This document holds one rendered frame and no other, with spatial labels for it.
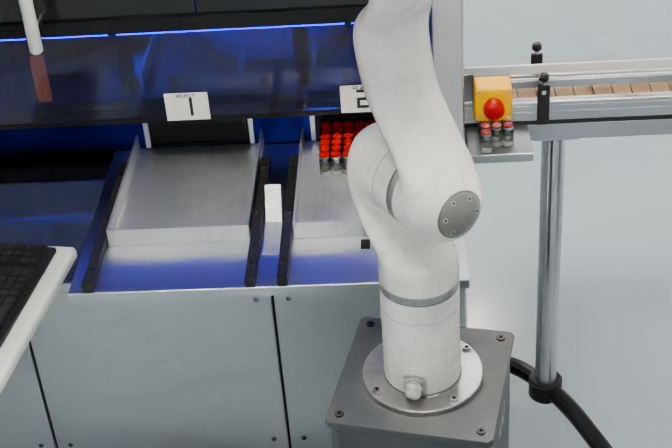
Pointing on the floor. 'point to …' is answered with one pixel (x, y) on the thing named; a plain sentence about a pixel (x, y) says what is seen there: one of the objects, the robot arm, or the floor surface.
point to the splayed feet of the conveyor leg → (553, 393)
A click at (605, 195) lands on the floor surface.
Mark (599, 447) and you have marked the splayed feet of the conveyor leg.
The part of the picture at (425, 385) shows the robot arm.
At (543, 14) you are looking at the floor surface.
